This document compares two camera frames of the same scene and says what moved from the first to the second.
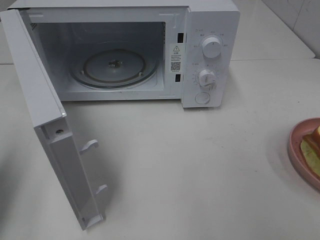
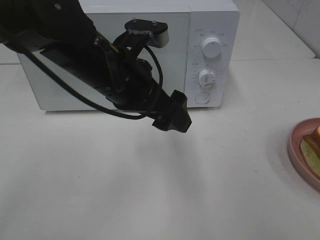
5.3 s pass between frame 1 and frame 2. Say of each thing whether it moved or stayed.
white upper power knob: stayed
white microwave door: moved
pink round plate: stayed
